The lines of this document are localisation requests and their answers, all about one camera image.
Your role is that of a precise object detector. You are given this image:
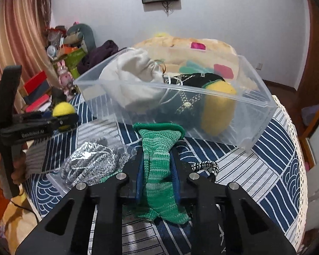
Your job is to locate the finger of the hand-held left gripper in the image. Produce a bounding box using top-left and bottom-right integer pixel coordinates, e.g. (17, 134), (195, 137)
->
(14, 111), (59, 124)

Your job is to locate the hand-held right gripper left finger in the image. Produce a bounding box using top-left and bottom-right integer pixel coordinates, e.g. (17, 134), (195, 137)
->
(14, 148), (146, 255)

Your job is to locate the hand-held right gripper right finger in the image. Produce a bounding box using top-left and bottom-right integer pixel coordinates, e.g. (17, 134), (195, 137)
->
(171, 150), (299, 255)

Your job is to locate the green knit sock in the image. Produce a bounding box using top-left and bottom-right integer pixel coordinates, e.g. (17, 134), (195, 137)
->
(132, 122), (191, 224)

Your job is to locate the black and yellow sock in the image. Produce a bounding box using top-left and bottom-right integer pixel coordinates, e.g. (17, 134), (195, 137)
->
(159, 72), (238, 136)
(52, 103), (79, 133)

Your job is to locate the clear plastic storage bin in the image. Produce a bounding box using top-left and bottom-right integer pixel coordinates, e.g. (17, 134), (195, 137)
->
(74, 47), (277, 153)

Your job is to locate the person's left hand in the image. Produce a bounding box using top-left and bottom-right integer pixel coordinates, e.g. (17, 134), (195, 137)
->
(11, 151), (27, 185)

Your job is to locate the red box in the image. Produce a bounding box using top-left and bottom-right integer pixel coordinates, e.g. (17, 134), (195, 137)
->
(23, 71), (49, 94)

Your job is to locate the pink bunny doll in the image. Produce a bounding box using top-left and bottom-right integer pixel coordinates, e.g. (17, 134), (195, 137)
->
(57, 61), (76, 102)

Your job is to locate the grey marled knit sock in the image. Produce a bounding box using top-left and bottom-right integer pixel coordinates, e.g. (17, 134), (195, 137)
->
(59, 137), (133, 187)

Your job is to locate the silver glittery fabric in bag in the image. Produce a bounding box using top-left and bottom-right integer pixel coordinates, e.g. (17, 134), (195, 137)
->
(46, 136), (135, 195)

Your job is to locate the green box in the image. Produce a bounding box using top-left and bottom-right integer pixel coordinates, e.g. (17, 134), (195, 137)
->
(65, 48), (89, 68)

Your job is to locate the blue patterned tablecloth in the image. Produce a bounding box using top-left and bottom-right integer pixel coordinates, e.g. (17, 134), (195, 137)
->
(21, 89), (301, 255)

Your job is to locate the striped pink curtain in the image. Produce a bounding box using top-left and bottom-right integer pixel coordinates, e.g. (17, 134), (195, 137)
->
(0, 0), (59, 91)

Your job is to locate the dark purple cloth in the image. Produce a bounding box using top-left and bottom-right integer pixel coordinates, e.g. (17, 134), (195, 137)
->
(77, 40), (120, 75)

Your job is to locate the grey plush toy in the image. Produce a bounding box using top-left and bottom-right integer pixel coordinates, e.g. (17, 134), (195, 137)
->
(63, 23), (97, 54)

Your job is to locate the brown wooden door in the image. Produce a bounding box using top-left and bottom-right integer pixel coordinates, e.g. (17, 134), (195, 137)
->
(292, 0), (319, 165)

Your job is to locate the black and white braided cord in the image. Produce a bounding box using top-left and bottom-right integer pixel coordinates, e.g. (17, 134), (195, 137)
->
(191, 161), (219, 183)

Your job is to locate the white drawstring cloth pouch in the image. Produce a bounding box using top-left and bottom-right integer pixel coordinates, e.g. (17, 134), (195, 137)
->
(100, 48), (167, 110)

